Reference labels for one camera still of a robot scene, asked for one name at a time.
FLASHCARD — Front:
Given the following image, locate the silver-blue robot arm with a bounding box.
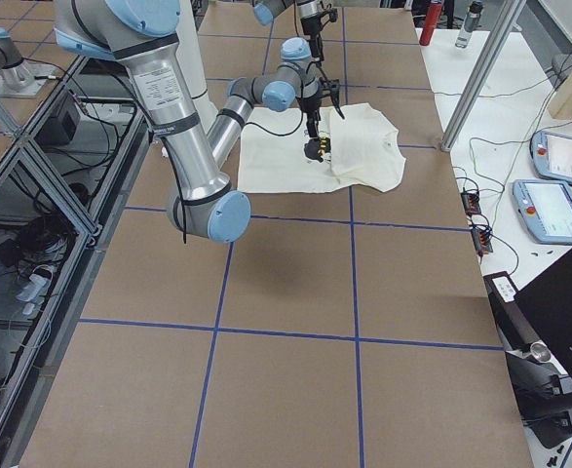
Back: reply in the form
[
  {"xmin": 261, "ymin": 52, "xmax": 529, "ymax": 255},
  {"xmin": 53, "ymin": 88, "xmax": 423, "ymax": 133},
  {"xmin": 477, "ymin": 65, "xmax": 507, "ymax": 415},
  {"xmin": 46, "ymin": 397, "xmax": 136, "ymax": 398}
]
[
  {"xmin": 252, "ymin": 0, "xmax": 335, "ymax": 64},
  {"xmin": 55, "ymin": 1, "xmax": 320, "ymax": 243}
]

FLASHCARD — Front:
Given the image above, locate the blue teach pendant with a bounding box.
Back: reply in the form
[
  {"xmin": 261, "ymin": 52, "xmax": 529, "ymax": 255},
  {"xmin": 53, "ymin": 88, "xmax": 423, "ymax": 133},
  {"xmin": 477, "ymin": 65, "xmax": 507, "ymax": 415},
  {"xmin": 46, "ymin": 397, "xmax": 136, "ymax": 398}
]
[
  {"xmin": 512, "ymin": 179, "xmax": 572, "ymax": 245},
  {"xmin": 530, "ymin": 131, "xmax": 572, "ymax": 185}
]

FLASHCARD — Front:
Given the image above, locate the cream long-sleeve cat shirt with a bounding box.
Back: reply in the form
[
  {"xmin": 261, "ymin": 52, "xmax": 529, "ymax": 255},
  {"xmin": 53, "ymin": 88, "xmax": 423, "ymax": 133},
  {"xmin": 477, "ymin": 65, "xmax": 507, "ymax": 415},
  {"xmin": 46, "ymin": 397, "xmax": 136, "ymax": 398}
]
[{"xmin": 238, "ymin": 102, "xmax": 405, "ymax": 193}]

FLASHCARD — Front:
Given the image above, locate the red cylindrical bottle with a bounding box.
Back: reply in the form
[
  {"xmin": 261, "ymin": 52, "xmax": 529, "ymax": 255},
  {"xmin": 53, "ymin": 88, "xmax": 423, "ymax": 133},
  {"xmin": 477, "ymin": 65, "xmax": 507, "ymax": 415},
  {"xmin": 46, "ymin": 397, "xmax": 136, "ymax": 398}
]
[{"xmin": 419, "ymin": 0, "xmax": 443, "ymax": 47}]

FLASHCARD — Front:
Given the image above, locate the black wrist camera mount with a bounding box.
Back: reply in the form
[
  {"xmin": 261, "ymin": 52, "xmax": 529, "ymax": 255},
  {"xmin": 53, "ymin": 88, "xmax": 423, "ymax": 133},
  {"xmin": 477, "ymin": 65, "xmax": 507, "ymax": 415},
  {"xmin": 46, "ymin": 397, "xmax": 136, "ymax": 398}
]
[{"xmin": 320, "ymin": 78, "xmax": 345, "ymax": 120}]

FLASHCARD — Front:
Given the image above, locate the aluminium frame post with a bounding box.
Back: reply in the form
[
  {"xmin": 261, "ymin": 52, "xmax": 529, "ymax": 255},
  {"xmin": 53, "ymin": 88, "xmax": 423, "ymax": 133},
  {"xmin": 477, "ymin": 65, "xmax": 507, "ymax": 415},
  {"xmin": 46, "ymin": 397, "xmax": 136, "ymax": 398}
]
[{"xmin": 440, "ymin": 0, "xmax": 526, "ymax": 152}]

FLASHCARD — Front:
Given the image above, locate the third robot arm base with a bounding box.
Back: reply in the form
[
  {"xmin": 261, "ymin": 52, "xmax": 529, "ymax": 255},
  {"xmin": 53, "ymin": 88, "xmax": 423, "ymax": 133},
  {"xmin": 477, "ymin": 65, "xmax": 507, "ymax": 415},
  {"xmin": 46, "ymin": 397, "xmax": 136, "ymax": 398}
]
[{"xmin": 0, "ymin": 27, "xmax": 57, "ymax": 98}]

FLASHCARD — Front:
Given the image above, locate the near blue teach pendant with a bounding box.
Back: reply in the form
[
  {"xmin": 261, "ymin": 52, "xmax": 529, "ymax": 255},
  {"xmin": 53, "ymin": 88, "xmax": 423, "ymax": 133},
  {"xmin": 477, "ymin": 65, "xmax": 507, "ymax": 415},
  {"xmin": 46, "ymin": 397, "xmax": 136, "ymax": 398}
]
[{"xmin": 512, "ymin": 179, "xmax": 572, "ymax": 245}]

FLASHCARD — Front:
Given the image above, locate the far blue teach pendant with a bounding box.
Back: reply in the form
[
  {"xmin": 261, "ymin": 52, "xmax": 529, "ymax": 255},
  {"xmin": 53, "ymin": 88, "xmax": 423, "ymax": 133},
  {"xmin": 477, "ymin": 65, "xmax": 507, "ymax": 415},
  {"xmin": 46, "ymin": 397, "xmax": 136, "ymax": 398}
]
[{"xmin": 530, "ymin": 131, "xmax": 572, "ymax": 185}]

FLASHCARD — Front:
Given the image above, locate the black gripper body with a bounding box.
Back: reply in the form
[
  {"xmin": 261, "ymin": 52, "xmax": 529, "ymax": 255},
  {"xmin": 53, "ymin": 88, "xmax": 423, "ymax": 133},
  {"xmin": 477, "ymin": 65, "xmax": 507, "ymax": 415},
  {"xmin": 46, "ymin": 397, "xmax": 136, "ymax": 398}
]
[
  {"xmin": 298, "ymin": 82, "xmax": 324, "ymax": 122},
  {"xmin": 300, "ymin": 15, "xmax": 324, "ymax": 37}
]

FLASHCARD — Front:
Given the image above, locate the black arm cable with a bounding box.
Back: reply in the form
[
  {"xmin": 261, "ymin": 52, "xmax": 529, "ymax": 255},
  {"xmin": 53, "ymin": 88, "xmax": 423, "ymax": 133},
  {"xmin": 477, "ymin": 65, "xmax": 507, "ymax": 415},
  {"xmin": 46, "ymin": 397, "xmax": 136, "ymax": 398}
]
[{"xmin": 246, "ymin": 72, "xmax": 316, "ymax": 138}]

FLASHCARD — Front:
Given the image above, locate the clear water bottle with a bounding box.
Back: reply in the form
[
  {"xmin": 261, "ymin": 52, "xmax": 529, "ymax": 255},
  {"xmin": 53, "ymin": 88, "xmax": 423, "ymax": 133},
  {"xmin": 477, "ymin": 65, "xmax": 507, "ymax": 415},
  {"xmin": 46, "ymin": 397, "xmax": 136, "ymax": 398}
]
[{"xmin": 455, "ymin": 0, "xmax": 483, "ymax": 49}]

